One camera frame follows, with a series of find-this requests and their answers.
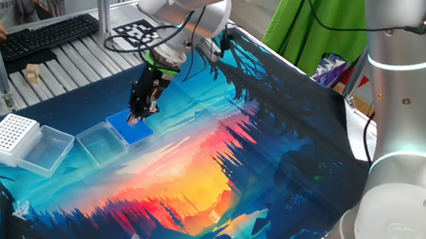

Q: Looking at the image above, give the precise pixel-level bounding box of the white tip box clear lid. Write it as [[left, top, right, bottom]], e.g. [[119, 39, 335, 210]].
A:
[[0, 105, 81, 185]]

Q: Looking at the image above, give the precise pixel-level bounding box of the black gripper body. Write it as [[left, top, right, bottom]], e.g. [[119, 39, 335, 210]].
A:
[[124, 61, 177, 113]]

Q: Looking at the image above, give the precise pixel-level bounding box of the blue tip box clear lid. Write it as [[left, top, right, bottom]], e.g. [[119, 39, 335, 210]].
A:
[[72, 105, 159, 172]]

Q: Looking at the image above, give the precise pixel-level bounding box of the purple patterned box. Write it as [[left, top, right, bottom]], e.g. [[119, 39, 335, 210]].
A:
[[308, 51, 353, 91]]

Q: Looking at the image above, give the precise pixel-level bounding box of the small wooden block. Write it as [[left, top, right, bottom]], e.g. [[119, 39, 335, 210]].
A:
[[24, 61, 43, 84]]

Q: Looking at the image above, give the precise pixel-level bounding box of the printed sunset forest cloth mat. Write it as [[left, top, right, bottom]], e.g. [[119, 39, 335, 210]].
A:
[[0, 7, 392, 239]]

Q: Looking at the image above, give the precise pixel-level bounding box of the black computer keyboard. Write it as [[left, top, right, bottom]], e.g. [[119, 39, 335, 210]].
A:
[[0, 11, 104, 63]]

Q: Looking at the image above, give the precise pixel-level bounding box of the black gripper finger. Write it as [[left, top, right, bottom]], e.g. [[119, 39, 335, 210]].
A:
[[141, 95, 161, 118], [124, 103, 148, 128]]

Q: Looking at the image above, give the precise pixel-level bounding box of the person white printed shirt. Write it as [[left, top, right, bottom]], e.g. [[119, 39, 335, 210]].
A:
[[0, 0, 40, 29]]

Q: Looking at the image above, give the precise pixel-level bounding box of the black desk pad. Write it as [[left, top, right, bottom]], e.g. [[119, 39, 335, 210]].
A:
[[2, 46, 61, 77]]

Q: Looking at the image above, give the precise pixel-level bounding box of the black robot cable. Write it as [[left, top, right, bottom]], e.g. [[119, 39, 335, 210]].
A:
[[96, 0, 426, 198]]

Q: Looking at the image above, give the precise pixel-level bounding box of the clear small tips cluster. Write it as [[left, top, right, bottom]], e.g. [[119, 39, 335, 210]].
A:
[[11, 199, 34, 223]]

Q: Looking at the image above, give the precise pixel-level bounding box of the green cloth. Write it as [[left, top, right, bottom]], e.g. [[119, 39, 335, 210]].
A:
[[257, 0, 379, 83]]

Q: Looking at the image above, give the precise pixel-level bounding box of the black white marker sheet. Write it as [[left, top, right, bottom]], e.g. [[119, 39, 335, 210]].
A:
[[109, 16, 167, 57]]

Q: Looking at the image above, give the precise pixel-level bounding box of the person hand at keyboard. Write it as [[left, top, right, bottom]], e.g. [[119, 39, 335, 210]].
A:
[[0, 17, 11, 43]]

